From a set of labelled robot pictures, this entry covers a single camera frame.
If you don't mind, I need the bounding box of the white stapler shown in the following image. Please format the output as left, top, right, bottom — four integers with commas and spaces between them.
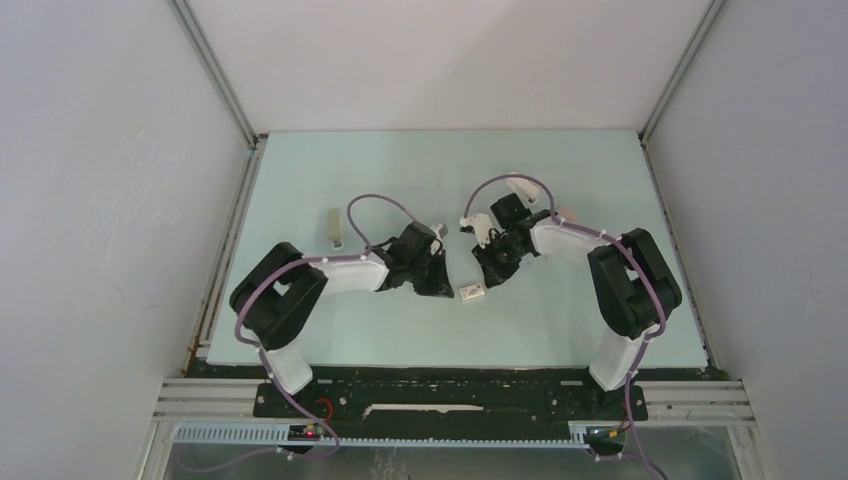
505, 172, 540, 205

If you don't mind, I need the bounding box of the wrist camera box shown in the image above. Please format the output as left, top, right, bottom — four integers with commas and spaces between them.
460, 214, 500, 249
430, 223, 448, 256

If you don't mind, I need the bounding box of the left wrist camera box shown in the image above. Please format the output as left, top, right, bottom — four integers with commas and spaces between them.
430, 223, 448, 256

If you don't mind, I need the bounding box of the small pink stapler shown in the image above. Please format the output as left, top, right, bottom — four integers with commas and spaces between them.
557, 207, 578, 223

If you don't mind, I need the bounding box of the beige stapler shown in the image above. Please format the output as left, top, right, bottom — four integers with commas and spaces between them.
327, 208, 344, 251

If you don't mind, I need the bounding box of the white cable duct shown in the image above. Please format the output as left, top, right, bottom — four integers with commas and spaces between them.
173, 422, 588, 449

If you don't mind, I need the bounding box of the small white staple box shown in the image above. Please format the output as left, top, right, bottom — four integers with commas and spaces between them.
458, 283, 486, 302

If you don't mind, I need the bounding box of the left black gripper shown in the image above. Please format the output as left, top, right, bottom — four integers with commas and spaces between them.
406, 248, 453, 298

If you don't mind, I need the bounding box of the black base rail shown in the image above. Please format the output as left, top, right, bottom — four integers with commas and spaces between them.
253, 366, 648, 440

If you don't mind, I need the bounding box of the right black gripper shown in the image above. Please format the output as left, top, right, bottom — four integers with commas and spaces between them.
473, 232, 529, 288

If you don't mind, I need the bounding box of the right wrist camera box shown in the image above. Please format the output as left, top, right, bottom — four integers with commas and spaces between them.
460, 214, 500, 249

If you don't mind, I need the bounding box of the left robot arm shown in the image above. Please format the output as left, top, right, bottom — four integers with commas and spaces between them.
229, 221, 454, 417

